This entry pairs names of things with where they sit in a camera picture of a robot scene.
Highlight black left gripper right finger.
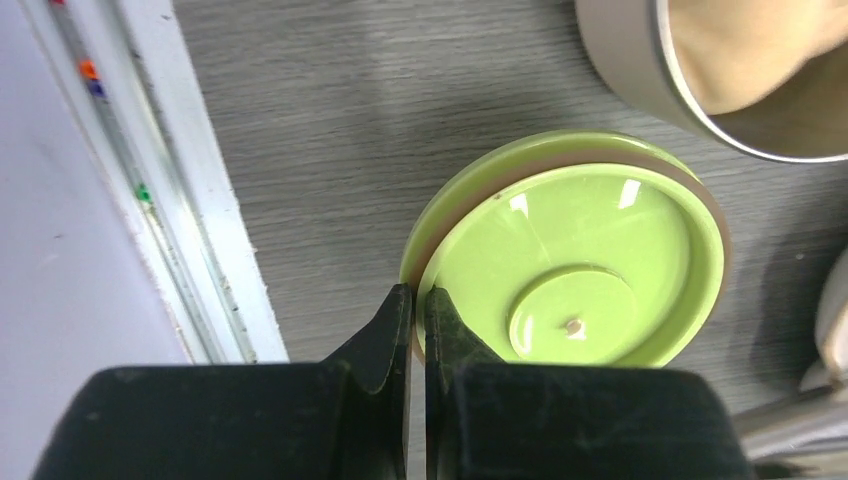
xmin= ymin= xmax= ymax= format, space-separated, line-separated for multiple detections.
xmin=423 ymin=288 xmax=755 ymax=479

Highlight steel tongs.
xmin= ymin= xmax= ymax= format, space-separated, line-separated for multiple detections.
xmin=732 ymin=386 xmax=847 ymax=460

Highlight fried egg toy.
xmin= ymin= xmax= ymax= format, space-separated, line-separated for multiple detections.
xmin=668 ymin=0 xmax=847 ymax=115

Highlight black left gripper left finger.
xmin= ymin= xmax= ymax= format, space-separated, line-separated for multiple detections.
xmin=34 ymin=284 xmax=412 ymax=479

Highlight steel lunch box bowl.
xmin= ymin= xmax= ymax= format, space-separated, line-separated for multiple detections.
xmin=575 ymin=1 xmax=847 ymax=163

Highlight cream divided plate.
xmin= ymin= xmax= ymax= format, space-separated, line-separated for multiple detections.
xmin=799 ymin=249 xmax=847 ymax=391

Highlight green round lid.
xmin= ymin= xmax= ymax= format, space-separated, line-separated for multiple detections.
xmin=400 ymin=130 xmax=732 ymax=367

